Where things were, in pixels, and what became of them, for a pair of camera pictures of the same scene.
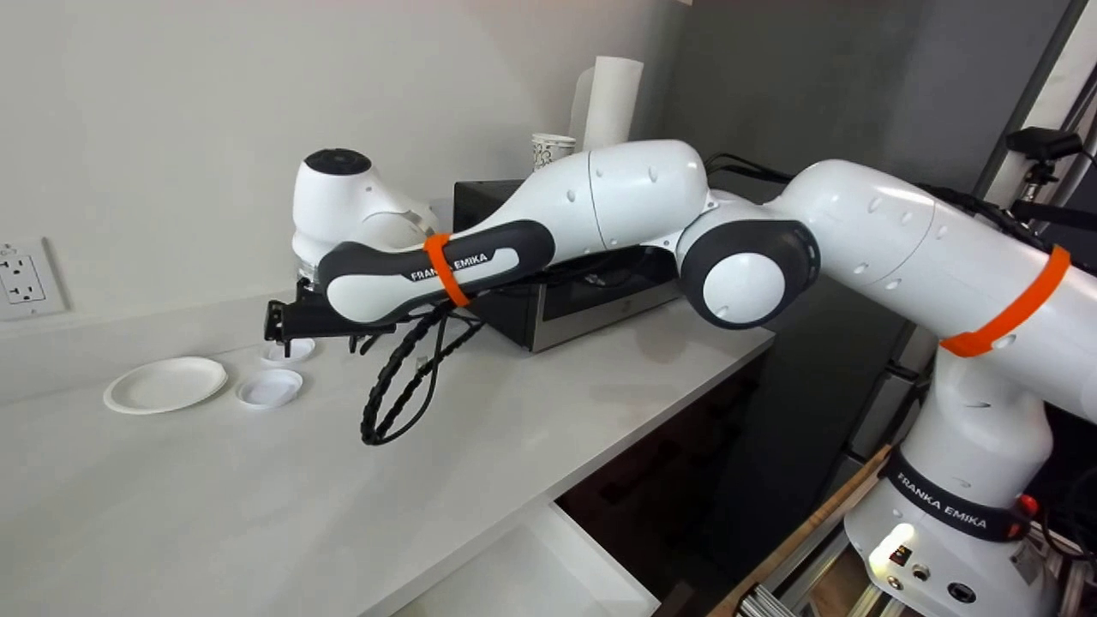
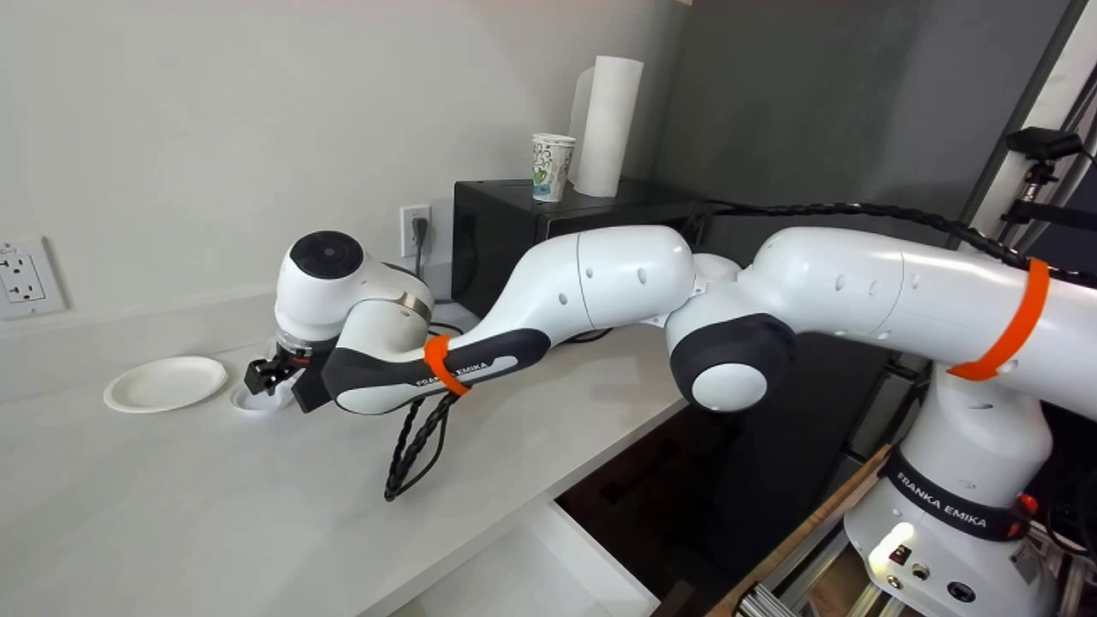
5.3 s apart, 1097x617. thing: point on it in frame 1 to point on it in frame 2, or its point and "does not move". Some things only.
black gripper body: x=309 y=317 to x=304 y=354
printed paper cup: x=548 y=148 does not move
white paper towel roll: x=612 y=102 does not move
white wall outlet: x=29 y=280 does not move
